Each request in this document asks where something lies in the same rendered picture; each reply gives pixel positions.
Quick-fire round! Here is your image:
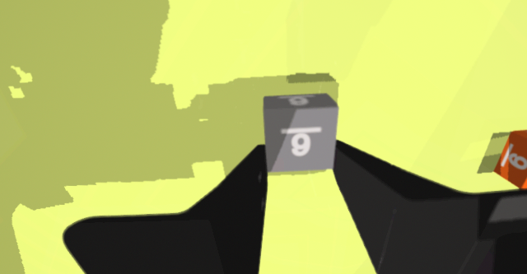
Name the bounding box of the grey block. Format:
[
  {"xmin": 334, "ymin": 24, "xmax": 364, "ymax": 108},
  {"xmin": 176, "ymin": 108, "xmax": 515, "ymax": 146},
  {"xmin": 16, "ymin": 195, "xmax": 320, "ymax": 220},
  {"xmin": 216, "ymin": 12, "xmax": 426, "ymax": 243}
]
[{"xmin": 263, "ymin": 93, "xmax": 339, "ymax": 173}]

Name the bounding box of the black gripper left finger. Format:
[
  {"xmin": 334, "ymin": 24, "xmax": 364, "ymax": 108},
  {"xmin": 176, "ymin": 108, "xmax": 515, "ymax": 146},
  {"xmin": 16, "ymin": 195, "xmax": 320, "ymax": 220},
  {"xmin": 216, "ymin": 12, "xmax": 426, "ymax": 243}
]
[{"xmin": 62, "ymin": 144, "xmax": 268, "ymax": 274}]

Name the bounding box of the orange digit block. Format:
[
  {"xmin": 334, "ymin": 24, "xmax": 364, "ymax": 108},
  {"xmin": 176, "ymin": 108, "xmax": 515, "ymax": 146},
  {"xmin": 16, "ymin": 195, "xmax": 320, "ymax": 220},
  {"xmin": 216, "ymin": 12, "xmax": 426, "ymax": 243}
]
[{"xmin": 493, "ymin": 130, "xmax": 527, "ymax": 188}]

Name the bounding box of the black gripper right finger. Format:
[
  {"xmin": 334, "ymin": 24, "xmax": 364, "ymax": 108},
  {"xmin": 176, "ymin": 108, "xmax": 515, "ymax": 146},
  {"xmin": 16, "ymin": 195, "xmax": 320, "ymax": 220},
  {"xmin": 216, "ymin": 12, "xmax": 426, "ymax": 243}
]
[{"xmin": 332, "ymin": 139, "xmax": 527, "ymax": 274}]

